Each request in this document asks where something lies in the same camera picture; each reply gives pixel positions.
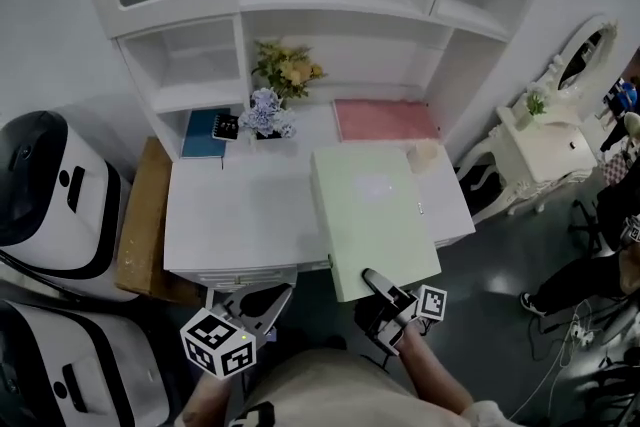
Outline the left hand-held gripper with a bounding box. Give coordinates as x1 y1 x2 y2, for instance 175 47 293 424
179 283 294 382

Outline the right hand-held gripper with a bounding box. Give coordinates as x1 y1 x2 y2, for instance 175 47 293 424
360 267 448 357

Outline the light green folder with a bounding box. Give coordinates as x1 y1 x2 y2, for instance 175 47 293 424
309 144 443 304

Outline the person's left forearm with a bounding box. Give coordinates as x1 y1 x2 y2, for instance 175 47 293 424
182 372 236 427

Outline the person's right forearm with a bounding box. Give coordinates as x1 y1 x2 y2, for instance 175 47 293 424
394 327 476 416

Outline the white desk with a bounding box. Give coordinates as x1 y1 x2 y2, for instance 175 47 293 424
162 107 476 302

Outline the cream cylindrical cup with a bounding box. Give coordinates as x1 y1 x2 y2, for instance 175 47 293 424
406 139 440 174

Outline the brown cardboard box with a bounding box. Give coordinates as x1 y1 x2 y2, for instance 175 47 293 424
114 136 206 307

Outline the pink notebook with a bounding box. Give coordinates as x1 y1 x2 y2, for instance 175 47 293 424
333 98 441 144

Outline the blue notebook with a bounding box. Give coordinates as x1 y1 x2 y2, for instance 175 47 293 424
180 108 232 160

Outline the black spiral notepad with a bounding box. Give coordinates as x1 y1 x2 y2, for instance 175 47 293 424
211 113 240 142

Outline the blue flower bouquet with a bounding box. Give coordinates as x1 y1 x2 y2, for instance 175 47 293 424
237 87 297 140

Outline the white power strip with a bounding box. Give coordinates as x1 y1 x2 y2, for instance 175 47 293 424
569 322 596 346

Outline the white black robot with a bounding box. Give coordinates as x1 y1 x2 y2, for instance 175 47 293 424
0 109 134 304
0 297 166 427

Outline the black office chair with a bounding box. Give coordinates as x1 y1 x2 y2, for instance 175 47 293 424
569 199 617 257

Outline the white vanity table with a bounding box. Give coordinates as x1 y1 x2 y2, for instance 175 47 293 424
457 104 599 221

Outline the yellow flower bouquet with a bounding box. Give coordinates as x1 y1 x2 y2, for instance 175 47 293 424
251 39 326 101

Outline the small potted plant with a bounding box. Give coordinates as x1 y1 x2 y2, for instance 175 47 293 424
524 82 551 129

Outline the oval vanity mirror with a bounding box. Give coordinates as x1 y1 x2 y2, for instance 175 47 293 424
547 17 621 104

